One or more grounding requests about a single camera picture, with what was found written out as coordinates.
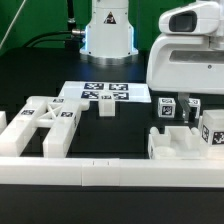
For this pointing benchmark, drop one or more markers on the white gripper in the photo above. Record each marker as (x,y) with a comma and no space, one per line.
(185,64)

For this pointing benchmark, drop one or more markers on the white chair seat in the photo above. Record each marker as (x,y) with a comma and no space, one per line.
(176,143)

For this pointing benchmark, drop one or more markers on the white chair nut peg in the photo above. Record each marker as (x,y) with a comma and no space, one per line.
(106,105)

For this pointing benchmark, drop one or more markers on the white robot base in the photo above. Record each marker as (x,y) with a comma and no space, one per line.
(109,36)

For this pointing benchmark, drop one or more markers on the white part at left edge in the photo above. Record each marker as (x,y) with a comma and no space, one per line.
(3,122)

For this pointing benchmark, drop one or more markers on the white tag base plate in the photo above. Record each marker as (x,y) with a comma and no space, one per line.
(123,92)

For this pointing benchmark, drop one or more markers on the white chair back frame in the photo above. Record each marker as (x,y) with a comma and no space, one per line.
(60,115)

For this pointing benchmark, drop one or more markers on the white obstacle fence wall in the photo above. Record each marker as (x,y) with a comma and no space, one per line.
(112,172)

